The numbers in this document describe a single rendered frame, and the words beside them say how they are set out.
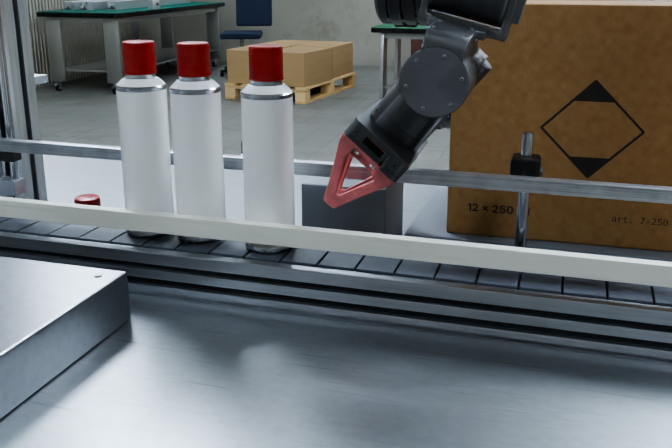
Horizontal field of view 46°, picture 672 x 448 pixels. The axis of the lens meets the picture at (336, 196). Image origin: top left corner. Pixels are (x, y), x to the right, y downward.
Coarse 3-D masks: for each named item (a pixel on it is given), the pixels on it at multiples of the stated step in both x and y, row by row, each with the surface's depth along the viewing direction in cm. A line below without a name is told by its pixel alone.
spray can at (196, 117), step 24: (192, 48) 78; (192, 72) 78; (192, 96) 78; (216, 96) 80; (192, 120) 79; (216, 120) 80; (192, 144) 79; (216, 144) 81; (192, 168) 80; (216, 168) 81; (192, 192) 81; (216, 192) 82; (216, 216) 82; (192, 240) 82; (216, 240) 83
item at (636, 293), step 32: (0, 224) 88; (32, 224) 89; (64, 224) 88; (224, 256) 79; (256, 256) 79; (288, 256) 79; (320, 256) 79; (352, 256) 79; (512, 288) 71; (544, 288) 71; (576, 288) 71; (608, 288) 71; (640, 288) 71
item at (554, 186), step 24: (0, 144) 93; (24, 144) 92; (48, 144) 91; (72, 144) 90; (240, 168) 84; (312, 168) 82; (360, 168) 80; (528, 192) 76; (552, 192) 75; (576, 192) 75; (600, 192) 74; (624, 192) 73; (648, 192) 73
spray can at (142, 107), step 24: (144, 48) 80; (144, 72) 80; (120, 96) 80; (144, 96) 80; (120, 120) 81; (144, 120) 81; (120, 144) 83; (144, 144) 81; (168, 144) 83; (144, 168) 82; (168, 168) 84; (144, 192) 83; (168, 192) 84
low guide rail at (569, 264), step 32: (96, 224) 83; (128, 224) 82; (160, 224) 80; (192, 224) 79; (224, 224) 78; (256, 224) 77; (384, 256) 74; (416, 256) 73; (448, 256) 72; (480, 256) 71; (512, 256) 70; (544, 256) 70; (576, 256) 69; (608, 256) 69
